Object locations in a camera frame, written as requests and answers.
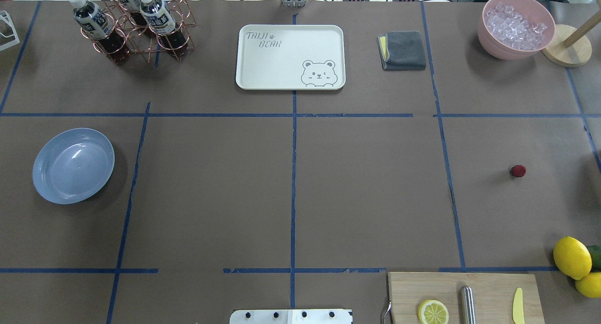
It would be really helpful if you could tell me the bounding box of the red strawberry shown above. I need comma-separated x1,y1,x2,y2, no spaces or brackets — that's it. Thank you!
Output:
509,165,527,178

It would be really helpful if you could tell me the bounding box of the blue round plate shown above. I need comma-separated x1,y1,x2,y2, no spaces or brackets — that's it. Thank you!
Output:
32,128,115,205

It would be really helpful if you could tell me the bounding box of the white bear tray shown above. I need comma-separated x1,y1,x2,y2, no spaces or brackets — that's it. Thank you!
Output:
235,24,346,91

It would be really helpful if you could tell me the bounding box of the grey folded cloth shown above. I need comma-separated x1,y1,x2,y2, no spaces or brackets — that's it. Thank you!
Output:
377,31,426,71

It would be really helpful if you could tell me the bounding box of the lemon half slice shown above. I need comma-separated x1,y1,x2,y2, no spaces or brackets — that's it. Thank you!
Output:
416,299,449,324

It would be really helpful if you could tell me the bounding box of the dark tea bottle right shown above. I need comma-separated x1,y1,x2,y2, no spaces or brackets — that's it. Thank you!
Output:
139,0,188,59

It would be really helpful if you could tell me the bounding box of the dark tea bottle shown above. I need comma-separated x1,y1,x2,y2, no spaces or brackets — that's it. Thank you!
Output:
139,0,188,59
118,0,153,38
69,0,130,65

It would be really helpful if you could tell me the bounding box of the steel cylinder muddler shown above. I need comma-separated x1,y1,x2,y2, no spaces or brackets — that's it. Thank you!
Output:
460,285,477,324

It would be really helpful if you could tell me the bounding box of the dark tea bottle rear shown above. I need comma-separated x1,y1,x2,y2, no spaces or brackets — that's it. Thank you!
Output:
118,0,153,38

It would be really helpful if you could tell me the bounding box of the wooden cutting board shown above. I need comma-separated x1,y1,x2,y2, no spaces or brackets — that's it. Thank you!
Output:
388,272,545,324

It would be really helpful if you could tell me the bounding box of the dark tea bottle left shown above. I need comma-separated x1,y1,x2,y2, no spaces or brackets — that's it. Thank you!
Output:
69,0,130,65

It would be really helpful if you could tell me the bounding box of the pink bowl of ice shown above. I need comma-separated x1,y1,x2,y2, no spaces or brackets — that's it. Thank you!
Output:
478,0,555,60

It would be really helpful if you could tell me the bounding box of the yellow plastic knife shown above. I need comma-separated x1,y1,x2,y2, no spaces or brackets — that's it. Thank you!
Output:
512,287,524,324

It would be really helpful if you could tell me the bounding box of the large yellow lemon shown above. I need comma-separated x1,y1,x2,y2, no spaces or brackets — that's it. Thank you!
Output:
553,236,592,280

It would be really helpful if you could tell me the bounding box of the wooden stand with round base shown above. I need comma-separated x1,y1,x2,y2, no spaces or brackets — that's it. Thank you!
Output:
542,9,601,68

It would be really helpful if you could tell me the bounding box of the green lime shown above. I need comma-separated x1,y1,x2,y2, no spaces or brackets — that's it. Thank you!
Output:
586,245,601,271

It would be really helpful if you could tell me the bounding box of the small yellow lemon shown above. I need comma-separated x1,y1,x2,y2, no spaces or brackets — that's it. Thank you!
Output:
575,272,601,298

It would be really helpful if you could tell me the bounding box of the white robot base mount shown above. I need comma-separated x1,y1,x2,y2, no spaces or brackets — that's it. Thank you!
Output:
229,309,354,324

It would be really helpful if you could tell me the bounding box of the copper wire bottle rack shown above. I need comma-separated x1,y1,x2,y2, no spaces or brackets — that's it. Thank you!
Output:
81,0,194,56

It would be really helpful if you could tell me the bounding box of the white wire rack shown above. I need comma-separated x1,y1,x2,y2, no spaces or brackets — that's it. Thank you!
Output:
0,11,21,52

